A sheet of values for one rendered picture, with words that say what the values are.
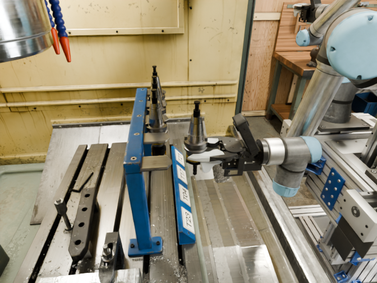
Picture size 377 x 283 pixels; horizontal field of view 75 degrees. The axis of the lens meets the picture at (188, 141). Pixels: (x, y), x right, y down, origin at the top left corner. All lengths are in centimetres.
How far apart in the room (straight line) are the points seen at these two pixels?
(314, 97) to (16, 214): 143
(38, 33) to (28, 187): 141
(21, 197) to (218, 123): 119
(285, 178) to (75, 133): 118
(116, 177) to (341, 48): 85
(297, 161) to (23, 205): 135
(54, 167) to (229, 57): 110
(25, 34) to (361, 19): 53
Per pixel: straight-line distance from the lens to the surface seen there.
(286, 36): 325
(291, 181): 77
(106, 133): 150
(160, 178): 101
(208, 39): 137
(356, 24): 59
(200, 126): 60
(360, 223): 95
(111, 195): 98
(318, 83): 77
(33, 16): 33
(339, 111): 127
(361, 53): 59
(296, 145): 71
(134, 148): 61
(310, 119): 80
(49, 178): 146
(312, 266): 97
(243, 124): 61
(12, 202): 164
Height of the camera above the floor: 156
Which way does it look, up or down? 33 degrees down
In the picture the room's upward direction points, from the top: straight up
